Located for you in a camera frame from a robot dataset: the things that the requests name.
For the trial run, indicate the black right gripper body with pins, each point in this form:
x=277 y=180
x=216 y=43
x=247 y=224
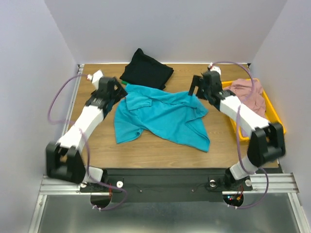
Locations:
x=198 y=85

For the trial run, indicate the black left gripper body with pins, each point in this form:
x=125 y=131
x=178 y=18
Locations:
x=113 y=102

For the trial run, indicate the turquoise t shirt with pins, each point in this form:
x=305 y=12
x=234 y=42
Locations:
x=176 y=117

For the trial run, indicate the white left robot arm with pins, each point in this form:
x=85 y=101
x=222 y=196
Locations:
x=63 y=157

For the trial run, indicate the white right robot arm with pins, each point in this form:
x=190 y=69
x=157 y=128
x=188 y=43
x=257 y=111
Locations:
x=266 y=139

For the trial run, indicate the pink t shirt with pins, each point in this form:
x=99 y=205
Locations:
x=242 y=88

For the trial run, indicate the folded black t shirt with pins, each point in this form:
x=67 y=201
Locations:
x=146 y=71

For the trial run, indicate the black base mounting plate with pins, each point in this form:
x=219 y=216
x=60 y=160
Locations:
x=174 y=185

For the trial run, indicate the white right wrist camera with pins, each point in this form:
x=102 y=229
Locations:
x=213 y=67

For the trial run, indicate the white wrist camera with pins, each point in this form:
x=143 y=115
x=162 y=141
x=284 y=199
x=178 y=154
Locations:
x=213 y=67
x=94 y=78

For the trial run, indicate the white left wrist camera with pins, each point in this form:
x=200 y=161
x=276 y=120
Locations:
x=94 y=78

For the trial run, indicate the aluminium left side rail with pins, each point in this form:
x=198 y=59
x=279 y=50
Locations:
x=73 y=97

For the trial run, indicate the aluminium front frame rail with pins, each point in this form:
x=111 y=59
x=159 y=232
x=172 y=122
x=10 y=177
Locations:
x=278 y=183

